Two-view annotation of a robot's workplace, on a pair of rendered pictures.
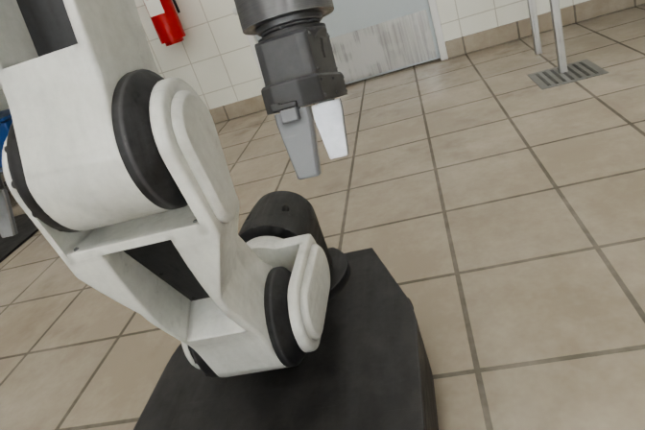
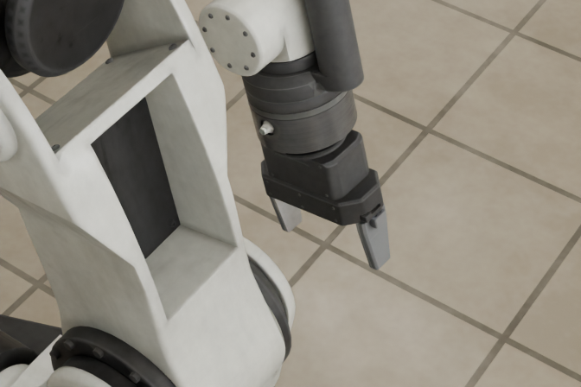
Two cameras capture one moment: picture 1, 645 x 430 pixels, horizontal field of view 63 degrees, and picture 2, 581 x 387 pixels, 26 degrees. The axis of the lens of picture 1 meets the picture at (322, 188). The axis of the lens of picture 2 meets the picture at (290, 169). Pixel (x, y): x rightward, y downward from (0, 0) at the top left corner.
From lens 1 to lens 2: 104 cm
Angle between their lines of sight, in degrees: 60
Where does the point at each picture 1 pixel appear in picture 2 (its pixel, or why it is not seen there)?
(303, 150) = (382, 242)
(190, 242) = not seen: outside the picture
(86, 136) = (255, 340)
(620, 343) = (294, 264)
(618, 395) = (339, 317)
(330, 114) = not seen: hidden behind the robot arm
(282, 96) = (371, 205)
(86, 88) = (244, 290)
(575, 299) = not seen: hidden behind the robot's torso
